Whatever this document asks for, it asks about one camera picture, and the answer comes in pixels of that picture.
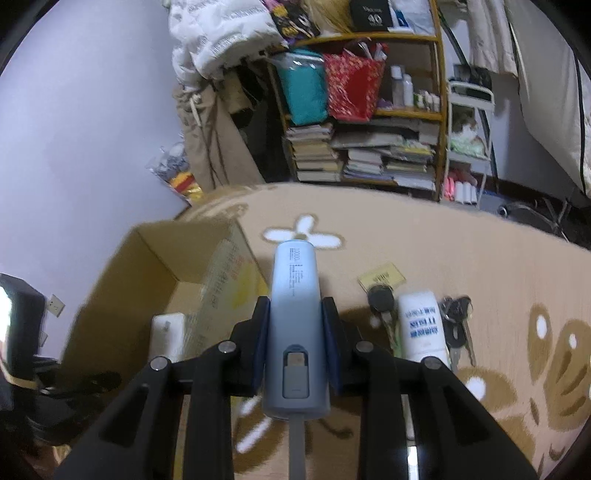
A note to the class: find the white utility cart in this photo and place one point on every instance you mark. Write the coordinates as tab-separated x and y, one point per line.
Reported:
468	143

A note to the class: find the black box number 40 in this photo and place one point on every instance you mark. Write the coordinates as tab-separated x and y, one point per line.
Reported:
371	15

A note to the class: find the yellow card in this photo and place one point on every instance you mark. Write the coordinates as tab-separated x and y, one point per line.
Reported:
387	274

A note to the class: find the open cardboard box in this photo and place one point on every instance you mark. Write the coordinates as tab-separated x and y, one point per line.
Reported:
204	271

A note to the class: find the khaki hanging coat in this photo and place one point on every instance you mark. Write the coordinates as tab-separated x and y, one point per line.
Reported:
216	152

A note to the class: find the beige patterned blanket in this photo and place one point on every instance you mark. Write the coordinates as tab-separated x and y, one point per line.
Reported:
530	291

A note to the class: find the bag of plush toys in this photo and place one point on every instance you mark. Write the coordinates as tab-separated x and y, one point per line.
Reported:
171	167

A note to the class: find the blonde wig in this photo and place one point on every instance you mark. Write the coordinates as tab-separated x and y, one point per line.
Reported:
331	16

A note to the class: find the teal bag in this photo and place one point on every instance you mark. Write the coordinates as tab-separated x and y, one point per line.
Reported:
302	77

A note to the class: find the white garment cover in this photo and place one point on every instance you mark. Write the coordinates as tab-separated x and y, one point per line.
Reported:
554	90

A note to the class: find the black key bunch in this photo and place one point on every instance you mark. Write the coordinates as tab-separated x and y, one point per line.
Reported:
456	313

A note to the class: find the wooden bookshelf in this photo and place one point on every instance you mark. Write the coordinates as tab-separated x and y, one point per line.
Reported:
413	85

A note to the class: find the white puffer jacket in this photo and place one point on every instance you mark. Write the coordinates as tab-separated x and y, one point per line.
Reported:
210	36

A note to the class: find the white power bank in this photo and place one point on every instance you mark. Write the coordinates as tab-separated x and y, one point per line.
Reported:
166	336

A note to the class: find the light blue power bank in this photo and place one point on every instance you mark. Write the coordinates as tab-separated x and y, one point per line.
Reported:
296	374

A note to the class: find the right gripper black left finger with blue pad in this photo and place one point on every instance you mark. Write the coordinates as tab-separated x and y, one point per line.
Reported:
136	435

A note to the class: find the right book pile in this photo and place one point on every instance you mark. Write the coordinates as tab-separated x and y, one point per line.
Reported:
390	151

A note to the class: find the beige curtain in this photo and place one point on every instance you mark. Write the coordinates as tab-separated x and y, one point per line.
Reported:
490	37

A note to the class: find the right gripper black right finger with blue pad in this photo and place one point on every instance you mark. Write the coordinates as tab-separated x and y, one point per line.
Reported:
455	435

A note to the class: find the white tube with text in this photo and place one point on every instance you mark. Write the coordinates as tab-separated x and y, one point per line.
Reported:
421	327

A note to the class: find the left book stack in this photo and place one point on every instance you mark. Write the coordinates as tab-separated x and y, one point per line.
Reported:
311	155

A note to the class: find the white wall socket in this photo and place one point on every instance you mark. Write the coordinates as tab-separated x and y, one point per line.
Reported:
55	306

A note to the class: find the black monitor device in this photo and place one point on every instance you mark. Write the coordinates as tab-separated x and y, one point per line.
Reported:
22	312

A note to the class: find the red gift bag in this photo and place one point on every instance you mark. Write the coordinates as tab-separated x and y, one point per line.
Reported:
354	79

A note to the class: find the black car key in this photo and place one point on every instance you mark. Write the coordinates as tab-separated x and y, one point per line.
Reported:
381	301

